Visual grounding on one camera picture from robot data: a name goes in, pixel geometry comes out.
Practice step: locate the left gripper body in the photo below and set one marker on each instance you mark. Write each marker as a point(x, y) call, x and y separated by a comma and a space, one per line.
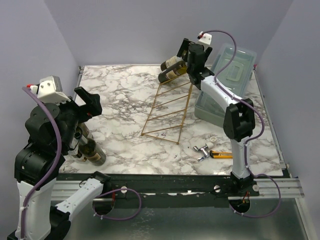
point(78, 114)

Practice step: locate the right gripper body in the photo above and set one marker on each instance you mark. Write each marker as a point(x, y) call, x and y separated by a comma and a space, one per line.
point(191, 51)

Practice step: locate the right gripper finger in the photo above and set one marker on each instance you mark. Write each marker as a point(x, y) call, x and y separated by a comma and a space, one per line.
point(207, 53)
point(183, 50)

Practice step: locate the wine bottle white label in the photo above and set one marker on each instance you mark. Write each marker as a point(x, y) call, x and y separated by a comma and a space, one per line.
point(173, 60)

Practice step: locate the wine bottle brown label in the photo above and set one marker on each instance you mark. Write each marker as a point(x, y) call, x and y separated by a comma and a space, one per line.
point(171, 72)

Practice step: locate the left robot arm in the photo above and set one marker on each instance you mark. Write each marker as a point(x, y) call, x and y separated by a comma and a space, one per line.
point(51, 128)

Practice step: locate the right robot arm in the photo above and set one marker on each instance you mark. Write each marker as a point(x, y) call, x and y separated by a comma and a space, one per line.
point(239, 119)

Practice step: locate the rear dark wine bottle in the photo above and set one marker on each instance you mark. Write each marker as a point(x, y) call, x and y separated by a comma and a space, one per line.
point(85, 131)

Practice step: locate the dark wine bottle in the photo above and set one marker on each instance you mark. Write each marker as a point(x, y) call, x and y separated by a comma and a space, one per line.
point(89, 148)
point(85, 131)

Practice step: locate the front dark wine bottle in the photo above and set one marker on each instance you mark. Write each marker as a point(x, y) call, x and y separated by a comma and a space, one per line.
point(89, 148)

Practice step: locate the clear glass bottle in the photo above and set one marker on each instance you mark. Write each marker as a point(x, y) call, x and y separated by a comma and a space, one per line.
point(76, 154)

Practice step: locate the translucent green plastic toolbox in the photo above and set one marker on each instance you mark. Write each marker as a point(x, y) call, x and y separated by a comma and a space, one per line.
point(235, 77)

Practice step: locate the white plastic pipe fitting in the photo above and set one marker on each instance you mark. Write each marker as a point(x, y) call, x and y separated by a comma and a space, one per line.
point(212, 141)

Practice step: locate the yellow utility knife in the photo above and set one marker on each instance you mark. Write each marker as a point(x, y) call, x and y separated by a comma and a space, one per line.
point(220, 155)

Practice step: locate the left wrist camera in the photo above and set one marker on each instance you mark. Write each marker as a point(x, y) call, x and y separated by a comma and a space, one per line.
point(49, 90)

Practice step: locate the gold wire wine rack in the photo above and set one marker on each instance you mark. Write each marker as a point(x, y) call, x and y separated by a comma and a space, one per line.
point(167, 115)

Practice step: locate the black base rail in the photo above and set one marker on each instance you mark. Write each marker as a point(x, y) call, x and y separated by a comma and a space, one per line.
point(174, 191)

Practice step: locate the aluminium frame rail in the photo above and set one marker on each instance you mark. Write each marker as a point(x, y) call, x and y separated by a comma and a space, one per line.
point(289, 188)

